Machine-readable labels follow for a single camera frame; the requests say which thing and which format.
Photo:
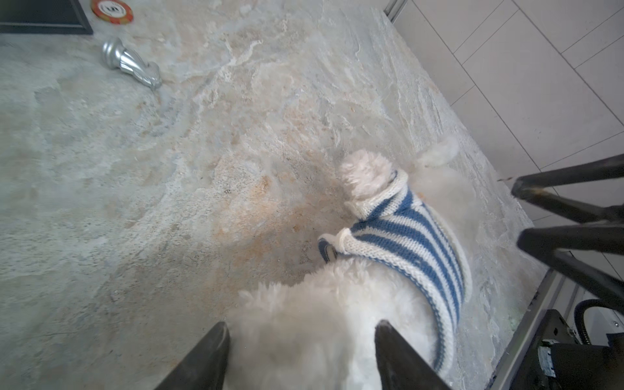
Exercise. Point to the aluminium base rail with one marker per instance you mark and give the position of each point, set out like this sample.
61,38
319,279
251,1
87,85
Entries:
554,292

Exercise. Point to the silver chess piece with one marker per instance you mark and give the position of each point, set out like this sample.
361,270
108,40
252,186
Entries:
116,56

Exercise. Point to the white fluffy teddy bear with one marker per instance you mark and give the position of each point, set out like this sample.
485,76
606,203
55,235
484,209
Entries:
319,333

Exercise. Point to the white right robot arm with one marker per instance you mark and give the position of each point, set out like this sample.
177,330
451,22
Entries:
579,364

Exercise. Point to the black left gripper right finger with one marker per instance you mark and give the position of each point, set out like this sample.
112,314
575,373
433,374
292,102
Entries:
399,365

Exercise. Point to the folded black chess board box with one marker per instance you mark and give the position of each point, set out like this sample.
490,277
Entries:
44,17

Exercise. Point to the blue white striped shirt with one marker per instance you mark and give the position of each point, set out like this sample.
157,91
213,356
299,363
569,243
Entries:
397,229

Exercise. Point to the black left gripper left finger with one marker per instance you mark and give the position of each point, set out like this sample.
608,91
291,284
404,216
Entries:
205,366

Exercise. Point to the red and white poker chip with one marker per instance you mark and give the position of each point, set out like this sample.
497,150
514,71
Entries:
112,11

